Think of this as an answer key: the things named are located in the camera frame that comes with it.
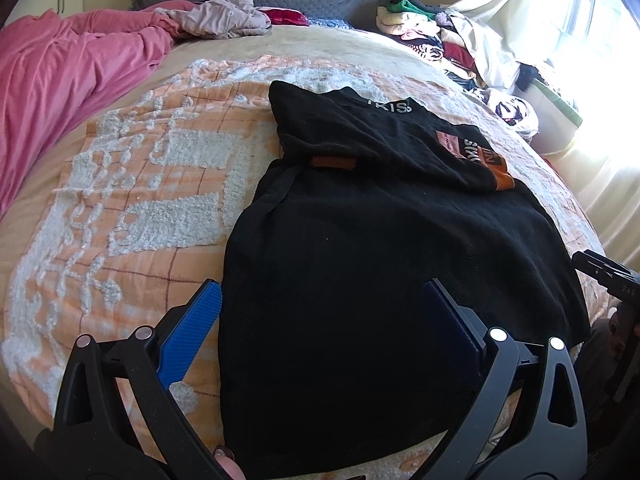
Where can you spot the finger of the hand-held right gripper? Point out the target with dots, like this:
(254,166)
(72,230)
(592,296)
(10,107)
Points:
(595,264)

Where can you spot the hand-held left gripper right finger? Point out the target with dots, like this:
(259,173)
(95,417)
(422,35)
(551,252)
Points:
(452,330)

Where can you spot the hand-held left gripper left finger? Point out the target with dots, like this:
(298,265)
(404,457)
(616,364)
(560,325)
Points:
(192,330)

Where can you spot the black long sleeve sweater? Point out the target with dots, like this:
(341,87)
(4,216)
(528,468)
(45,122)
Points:
(375,260)

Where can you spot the pile of folded clothes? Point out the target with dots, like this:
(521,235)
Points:
(415,22)

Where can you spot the person's left hand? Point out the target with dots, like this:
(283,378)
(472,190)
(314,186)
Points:
(231,467)

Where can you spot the dark brown cloth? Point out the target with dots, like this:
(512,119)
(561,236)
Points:
(595,360)

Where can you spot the orange white chenille blanket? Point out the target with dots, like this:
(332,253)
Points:
(125,200)

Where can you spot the green edged board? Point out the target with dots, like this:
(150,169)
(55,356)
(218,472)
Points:
(560,102)

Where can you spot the black white patterned garment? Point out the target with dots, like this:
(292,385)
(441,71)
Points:
(510,110)

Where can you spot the dark blue garment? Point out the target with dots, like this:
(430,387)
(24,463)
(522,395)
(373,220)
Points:
(526,76)

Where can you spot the window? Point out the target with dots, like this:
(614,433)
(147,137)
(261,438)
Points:
(600,25)

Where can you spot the white curtain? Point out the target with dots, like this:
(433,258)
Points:
(500,35)

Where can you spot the bed with beige sheet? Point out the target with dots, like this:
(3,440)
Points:
(250,45)

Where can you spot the pink duvet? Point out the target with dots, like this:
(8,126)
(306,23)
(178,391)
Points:
(60,70)

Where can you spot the pale lilac garment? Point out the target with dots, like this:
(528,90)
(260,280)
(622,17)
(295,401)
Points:
(225,20)

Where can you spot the red cloth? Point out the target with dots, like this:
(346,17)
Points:
(285,16)

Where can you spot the blue patterned cloth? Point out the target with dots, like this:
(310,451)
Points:
(327,23)

